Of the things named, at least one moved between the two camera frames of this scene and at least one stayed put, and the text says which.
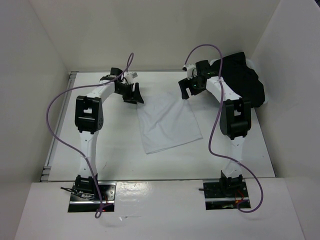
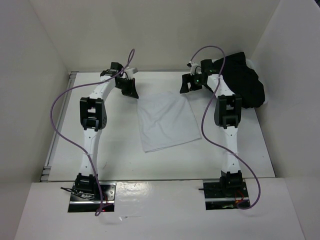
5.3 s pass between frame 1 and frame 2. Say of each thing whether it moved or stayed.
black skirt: stayed
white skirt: stayed
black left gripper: moved
